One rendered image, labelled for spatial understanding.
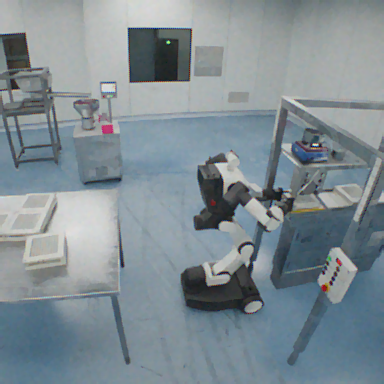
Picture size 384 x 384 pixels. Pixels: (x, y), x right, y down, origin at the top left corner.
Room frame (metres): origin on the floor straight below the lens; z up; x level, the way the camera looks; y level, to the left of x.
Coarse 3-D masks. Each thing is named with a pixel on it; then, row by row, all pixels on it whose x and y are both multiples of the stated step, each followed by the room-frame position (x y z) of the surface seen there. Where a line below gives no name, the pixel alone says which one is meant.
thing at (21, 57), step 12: (0, 36) 5.76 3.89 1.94; (12, 36) 5.83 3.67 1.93; (24, 36) 5.90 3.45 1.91; (0, 48) 5.75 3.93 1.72; (12, 48) 5.82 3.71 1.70; (24, 48) 5.89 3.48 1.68; (0, 60) 5.74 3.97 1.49; (12, 60) 5.81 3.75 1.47; (24, 60) 5.88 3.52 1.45; (0, 72) 5.72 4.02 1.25; (0, 84) 5.71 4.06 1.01; (12, 84) 5.78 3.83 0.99
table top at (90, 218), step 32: (64, 192) 1.99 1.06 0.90; (96, 192) 2.02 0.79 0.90; (64, 224) 1.58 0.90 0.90; (96, 224) 1.60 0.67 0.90; (0, 256) 1.21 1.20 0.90; (96, 256) 1.29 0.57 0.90; (0, 288) 0.96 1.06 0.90; (32, 288) 0.99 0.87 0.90; (64, 288) 1.02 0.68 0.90; (96, 288) 1.04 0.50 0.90
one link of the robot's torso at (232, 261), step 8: (232, 248) 1.89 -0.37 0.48; (248, 248) 1.74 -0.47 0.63; (232, 256) 1.80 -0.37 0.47; (240, 256) 1.76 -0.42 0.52; (248, 256) 1.74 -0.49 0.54; (216, 264) 1.82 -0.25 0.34; (224, 264) 1.78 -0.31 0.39; (232, 264) 1.76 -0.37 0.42; (240, 264) 1.78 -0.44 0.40; (216, 272) 1.75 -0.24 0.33; (224, 272) 1.73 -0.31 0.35; (232, 272) 1.76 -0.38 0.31
